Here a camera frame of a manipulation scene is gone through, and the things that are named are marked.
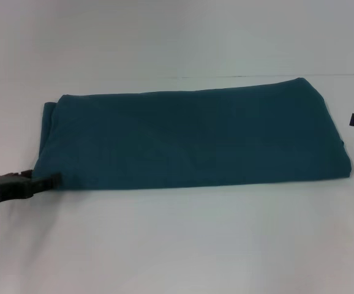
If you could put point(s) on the teal blue t-shirt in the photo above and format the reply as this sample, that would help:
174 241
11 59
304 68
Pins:
195 137

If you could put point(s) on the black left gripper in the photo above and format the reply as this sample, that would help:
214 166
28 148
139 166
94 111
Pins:
2 190

